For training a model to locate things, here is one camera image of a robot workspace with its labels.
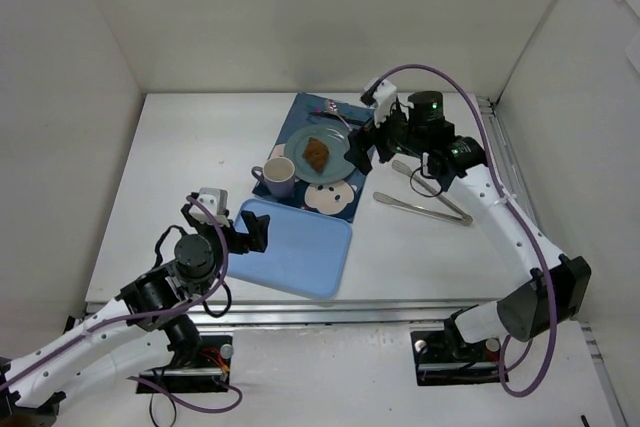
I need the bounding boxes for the silver metal tongs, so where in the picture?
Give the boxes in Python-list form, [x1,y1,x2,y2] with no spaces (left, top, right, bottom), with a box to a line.
[372,160,473,227]

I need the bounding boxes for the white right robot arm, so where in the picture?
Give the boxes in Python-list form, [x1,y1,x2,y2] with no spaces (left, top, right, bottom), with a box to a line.
[344,81,592,344]

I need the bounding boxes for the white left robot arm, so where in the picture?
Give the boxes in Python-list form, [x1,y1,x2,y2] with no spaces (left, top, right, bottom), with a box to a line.
[1,202,270,425]

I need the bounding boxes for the teal green ceramic plate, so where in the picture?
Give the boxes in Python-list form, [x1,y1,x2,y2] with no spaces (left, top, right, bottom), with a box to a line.
[284,124,355,184]

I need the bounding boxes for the silver metal spoon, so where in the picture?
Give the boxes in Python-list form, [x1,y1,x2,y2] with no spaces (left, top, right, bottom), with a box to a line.
[325,99,359,131]

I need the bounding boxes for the light blue plastic tray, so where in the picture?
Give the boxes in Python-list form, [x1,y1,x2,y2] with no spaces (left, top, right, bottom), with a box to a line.
[228,199,352,300]

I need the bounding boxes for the lavender ceramic mug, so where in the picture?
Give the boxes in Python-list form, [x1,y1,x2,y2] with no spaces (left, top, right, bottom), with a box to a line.
[251,157,296,199]

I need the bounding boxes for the dark blue bear placemat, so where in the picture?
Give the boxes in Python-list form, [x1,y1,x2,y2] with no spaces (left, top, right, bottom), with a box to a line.
[269,93,373,223]

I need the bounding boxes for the black handled knife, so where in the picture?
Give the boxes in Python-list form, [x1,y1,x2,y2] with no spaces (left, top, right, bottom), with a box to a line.
[309,111,370,127]

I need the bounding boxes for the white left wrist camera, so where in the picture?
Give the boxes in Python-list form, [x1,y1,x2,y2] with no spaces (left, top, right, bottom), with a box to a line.
[181,188,232,228]

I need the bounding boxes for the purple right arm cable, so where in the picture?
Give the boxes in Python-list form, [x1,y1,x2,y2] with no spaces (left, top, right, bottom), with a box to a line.
[369,64,557,399]

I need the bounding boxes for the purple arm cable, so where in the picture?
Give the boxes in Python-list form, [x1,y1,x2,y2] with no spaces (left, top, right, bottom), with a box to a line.
[0,194,244,414]
[369,64,557,399]

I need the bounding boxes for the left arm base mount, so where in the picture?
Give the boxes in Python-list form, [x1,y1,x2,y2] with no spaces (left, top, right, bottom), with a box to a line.
[138,334,234,394]

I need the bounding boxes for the aluminium right side rail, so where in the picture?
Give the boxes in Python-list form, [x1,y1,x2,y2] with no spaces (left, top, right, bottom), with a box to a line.
[477,96,628,426]

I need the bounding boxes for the aluminium table edge rail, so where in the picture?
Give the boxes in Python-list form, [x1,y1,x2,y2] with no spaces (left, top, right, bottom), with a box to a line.
[82,299,521,329]

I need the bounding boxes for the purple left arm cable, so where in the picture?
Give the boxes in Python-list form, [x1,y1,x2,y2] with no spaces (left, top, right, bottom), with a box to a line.
[0,194,244,414]

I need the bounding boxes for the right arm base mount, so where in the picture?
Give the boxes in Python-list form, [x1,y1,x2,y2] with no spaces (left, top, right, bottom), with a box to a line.
[410,331,501,387]

